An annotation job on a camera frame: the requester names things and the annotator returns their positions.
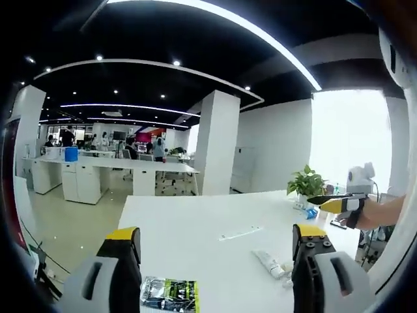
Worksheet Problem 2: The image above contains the black floor cable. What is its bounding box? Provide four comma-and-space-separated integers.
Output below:
18, 218, 72, 275

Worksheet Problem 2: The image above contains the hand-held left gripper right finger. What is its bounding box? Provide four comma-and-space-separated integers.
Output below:
291, 224, 373, 313

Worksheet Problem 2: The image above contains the green potted plant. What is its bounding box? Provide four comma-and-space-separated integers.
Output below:
286, 164, 328, 210

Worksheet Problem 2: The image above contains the white office chair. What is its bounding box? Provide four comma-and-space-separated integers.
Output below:
155, 155, 192, 196

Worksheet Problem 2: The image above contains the white wall cabinet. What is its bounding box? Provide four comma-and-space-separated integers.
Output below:
233, 146, 256, 192

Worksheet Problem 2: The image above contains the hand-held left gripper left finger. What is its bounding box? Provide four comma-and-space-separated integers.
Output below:
61, 226, 143, 313

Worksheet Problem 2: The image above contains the white worn device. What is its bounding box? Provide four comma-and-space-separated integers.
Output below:
377, 25, 412, 89

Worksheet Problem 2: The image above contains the white skincare tube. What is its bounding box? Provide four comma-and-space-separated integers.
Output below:
250, 248, 294, 288

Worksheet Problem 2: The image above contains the white drawer cabinet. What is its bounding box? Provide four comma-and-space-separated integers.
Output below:
61, 162, 102, 205
31, 160, 63, 196
132, 168, 156, 196

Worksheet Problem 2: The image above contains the curved ceiling light strip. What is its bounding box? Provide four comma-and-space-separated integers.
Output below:
33, 58, 264, 104

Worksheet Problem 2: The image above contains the long ceiling light strip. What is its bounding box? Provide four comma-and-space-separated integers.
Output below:
106, 0, 324, 93

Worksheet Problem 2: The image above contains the long white office desk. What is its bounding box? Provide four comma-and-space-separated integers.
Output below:
21, 155, 201, 196

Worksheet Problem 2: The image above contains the red wall screen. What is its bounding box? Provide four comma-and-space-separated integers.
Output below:
134, 128, 167, 145

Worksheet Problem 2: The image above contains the person's right hand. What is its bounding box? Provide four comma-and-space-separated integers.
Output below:
356, 200, 381, 230

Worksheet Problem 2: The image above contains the white table cable cover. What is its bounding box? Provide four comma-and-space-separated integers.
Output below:
217, 226, 262, 242

